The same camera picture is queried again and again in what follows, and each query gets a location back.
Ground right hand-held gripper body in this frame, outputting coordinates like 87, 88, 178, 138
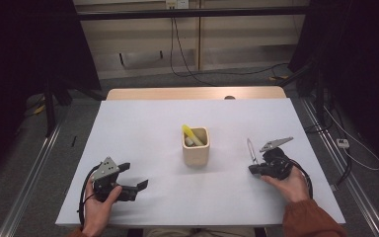
260, 136, 294, 181

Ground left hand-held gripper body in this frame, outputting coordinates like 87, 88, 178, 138
92, 156, 137, 202

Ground clear pen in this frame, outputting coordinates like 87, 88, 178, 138
246, 137, 260, 165

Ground beige square pen cup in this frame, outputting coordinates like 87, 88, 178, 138
182, 126, 211, 167

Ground yellow highlighter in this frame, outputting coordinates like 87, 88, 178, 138
182, 123, 205, 147

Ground person's right hand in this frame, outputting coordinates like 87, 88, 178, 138
261, 166, 310, 204

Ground person's left hand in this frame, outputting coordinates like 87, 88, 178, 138
83, 184, 123, 237

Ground white table mat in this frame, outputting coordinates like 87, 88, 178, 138
54, 98, 346, 227

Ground black metal stand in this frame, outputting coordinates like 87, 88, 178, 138
42, 75, 107, 137

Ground black curtain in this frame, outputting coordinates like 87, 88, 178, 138
289, 0, 379, 179
0, 0, 102, 186

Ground black horizontal bar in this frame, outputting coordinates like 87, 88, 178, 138
77, 5, 310, 22

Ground left hand-held gripper black cable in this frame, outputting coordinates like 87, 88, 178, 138
77, 163, 102, 228

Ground hand-held gripper black cable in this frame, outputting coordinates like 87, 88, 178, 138
77, 163, 102, 228
289, 158, 314, 200

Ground right hand-held gripper black cable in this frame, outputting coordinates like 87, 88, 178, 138
289, 158, 314, 200

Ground black cable bundle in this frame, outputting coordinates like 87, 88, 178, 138
304, 98, 353, 189

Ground aluminium floor rail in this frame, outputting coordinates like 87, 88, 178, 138
0, 115, 67, 237
300, 98, 379, 237

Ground white floor cable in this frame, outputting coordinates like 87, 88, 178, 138
322, 105, 379, 172

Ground long black floor cable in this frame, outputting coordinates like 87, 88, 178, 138
169, 16, 290, 87

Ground white wall socket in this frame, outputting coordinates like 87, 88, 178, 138
165, 0, 190, 10

